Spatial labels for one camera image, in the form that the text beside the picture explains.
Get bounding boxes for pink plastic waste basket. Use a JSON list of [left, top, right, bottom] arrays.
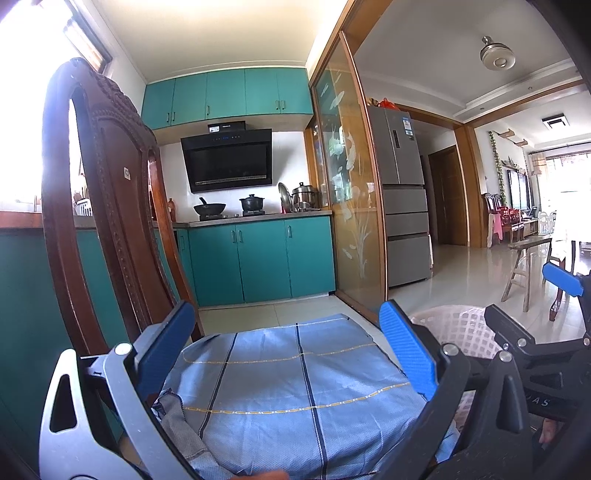
[[407, 303, 505, 434]]

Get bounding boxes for glass sliding door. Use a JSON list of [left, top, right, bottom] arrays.
[[311, 32, 388, 324]]

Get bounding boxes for black range hood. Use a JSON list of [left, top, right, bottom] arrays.
[[180, 129, 273, 194]]

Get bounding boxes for ceiling light fixture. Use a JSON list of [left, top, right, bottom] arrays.
[[480, 36, 516, 71]]

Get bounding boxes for silver refrigerator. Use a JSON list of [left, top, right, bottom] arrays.
[[368, 106, 432, 288]]

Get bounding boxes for steel stock pot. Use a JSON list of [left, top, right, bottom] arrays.
[[291, 182, 320, 212]]

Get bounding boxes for wooden bench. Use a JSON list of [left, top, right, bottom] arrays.
[[501, 235, 566, 313]]

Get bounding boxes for black cooking pot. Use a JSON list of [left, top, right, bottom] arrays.
[[240, 194, 264, 216]]

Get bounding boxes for brown wooden door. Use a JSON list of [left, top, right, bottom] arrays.
[[429, 146, 469, 246]]

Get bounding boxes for person's right hand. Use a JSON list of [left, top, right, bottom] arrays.
[[538, 418, 564, 445]]

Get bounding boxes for dark wooden chair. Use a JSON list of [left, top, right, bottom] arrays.
[[41, 58, 197, 355]]

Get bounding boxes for teal kitchen cabinets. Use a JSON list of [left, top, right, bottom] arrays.
[[1, 215, 335, 467], [141, 67, 312, 130]]

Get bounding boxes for black wok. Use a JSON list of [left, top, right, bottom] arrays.
[[193, 197, 226, 221]]

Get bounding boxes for teal upper kitchen cabinets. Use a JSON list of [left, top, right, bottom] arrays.
[[141, 67, 312, 130]]

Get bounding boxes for teal lower kitchen cabinets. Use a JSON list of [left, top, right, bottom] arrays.
[[1, 215, 335, 467]]

